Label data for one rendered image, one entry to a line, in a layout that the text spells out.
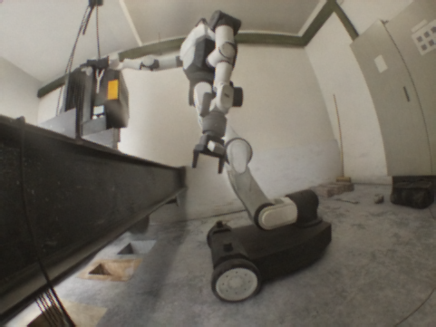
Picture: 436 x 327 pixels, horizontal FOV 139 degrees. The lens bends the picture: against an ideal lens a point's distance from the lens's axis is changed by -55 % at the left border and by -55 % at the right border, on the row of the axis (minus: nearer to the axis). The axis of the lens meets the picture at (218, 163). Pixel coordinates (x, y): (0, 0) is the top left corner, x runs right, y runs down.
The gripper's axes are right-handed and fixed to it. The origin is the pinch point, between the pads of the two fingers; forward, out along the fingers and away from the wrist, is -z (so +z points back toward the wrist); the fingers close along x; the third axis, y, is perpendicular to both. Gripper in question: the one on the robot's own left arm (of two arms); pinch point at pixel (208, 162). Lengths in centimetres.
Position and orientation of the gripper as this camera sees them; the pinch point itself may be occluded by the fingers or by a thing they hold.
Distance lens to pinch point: 64.6
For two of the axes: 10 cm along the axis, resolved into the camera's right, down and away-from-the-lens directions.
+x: -8.3, -2.1, -5.2
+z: 1.4, -9.8, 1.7
